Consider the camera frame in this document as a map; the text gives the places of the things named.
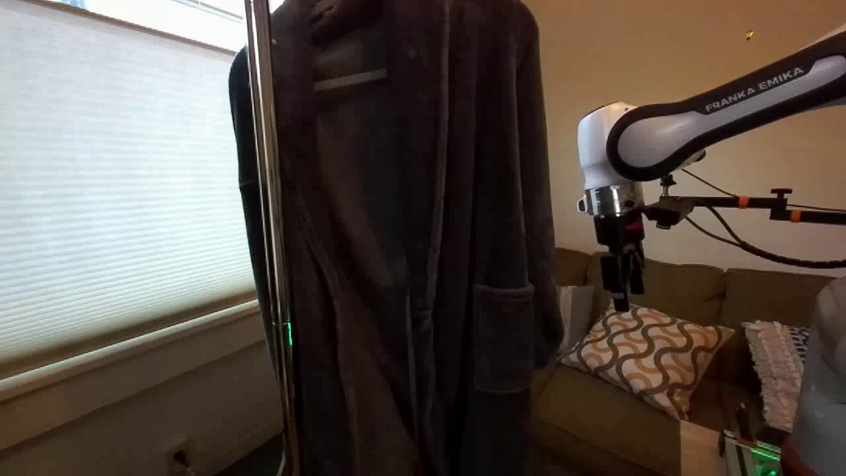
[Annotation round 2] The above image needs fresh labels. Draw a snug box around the white crochet throw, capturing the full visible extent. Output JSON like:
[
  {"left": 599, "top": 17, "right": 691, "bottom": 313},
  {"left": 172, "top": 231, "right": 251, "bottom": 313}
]
[{"left": 740, "top": 317, "right": 813, "bottom": 435}]

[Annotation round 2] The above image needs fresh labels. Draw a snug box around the green lit frame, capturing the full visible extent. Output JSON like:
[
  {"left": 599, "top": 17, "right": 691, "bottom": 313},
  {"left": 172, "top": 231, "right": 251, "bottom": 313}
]
[{"left": 718, "top": 429, "right": 787, "bottom": 476}]

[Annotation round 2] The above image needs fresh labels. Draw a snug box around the brown cardboard box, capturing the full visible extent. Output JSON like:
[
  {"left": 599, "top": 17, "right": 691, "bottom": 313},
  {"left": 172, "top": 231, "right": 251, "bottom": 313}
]
[{"left": 676, "top": 419, "right": 734, "bottom": 476}]

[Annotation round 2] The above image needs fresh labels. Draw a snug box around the plain white cushion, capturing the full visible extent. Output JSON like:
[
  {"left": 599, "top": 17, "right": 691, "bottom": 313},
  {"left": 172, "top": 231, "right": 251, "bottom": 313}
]
[{"left": 558, "top": 281, "right": 599, "bottom": 351}]

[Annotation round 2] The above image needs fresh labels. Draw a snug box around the black cable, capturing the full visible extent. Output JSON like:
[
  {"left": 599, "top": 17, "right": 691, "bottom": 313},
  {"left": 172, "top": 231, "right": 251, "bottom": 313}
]
[{"left": 678, "top": 167, "right": 846, "bottom": 272}]

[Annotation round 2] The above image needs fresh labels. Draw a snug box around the white window sill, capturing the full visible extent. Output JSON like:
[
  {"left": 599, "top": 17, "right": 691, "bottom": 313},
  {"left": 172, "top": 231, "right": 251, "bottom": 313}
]
[{"left": 0, "top": 296, "right": 267, "bottom": 404}]

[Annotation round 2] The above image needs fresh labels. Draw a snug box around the white window blind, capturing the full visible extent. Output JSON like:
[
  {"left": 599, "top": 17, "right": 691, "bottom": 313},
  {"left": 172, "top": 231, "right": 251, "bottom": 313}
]
[{"left": 0, "top": 0, "right": 258, "bottom": 366}]

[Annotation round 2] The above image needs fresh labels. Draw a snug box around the olive green sofa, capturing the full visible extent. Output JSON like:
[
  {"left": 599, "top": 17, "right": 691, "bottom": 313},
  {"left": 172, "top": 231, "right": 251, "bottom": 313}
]
[{"left": 530, "top": 247, "right": 836, "bottom": 476}]

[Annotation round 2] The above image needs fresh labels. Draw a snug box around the chrome garment rack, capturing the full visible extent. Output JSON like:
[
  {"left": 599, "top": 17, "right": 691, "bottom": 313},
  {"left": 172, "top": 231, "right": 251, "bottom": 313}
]
[{"left": 241, "top": 0, "right": 304, "bottom": 476}]

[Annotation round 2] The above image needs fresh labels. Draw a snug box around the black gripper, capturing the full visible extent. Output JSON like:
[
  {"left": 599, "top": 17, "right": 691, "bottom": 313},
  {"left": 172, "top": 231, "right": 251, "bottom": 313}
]
[{"left": 591, "top": 210, "right": 646, "bottom": 316}]

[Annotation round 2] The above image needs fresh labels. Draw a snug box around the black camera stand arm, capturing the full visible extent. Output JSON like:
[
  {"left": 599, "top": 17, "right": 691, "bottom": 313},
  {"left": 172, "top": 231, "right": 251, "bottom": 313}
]
[{"left": 639, "top": 173, "right": 846, "bottom": 228}]

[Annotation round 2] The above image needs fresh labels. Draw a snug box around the dark grey plush robe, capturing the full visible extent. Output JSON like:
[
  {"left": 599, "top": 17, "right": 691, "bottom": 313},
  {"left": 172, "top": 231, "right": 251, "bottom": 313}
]
[{"left": 223, "top": 0, "right": 565, "bottom": 476}]

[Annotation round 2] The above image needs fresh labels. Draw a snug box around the grey cloth cover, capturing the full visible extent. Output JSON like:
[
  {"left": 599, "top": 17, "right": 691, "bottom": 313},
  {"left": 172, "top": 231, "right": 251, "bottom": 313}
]
[{"left": 791, "top": 277, "right": 846, "bottom": 476}]

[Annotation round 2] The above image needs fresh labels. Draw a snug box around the wave patterned throw pillow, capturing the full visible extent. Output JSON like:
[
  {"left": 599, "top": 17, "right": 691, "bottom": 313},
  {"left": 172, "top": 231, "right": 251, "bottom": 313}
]
[{"left": 559, "top": 304, "right": 738, "bottom": 424}]

